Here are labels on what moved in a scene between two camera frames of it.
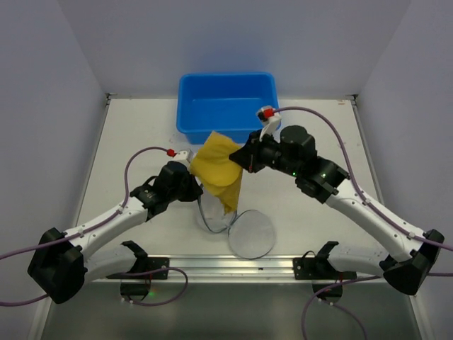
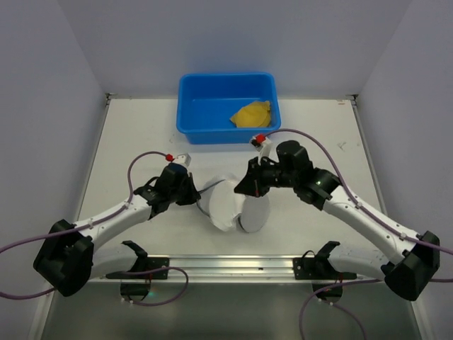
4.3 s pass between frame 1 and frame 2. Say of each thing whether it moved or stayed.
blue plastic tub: stayed
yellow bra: moved
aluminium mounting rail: stayed
